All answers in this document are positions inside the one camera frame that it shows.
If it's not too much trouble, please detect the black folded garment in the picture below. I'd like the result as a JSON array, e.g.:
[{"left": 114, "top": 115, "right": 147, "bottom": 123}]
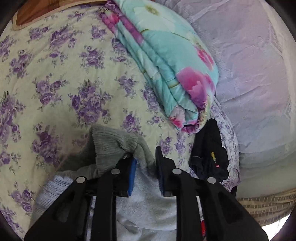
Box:
[{"left": 189, "top": 118, "right": 229, "bottom": 183}]

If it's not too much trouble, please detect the brown gold pillow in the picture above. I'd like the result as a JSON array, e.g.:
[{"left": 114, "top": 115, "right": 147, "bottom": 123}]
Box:
[{"left": 12, "top": 0, "right": 107, "bottom": 31}]

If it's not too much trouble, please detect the folded teal floral quilt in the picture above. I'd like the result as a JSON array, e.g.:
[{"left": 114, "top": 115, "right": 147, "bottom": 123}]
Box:
[{"left": 101, "top": 1, "right": 219, "bottom": 134}]

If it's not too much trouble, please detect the purple floral bedspread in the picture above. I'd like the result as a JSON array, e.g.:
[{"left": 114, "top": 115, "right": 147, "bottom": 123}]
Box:
[{"left": 0, "top": 4, "right": 241, "bottom": 241}]

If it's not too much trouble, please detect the brick pattern curtain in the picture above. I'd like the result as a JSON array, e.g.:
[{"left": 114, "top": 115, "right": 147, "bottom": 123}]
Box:
[{"left": 237, "top": 188, "right": 296, "bottom": 226}]

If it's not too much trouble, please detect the lavender embossed bed headboard cover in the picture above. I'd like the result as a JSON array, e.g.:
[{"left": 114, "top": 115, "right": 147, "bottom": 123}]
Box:
[{"left": 162, "top": 1, "right": 295, "bottom": 198}]

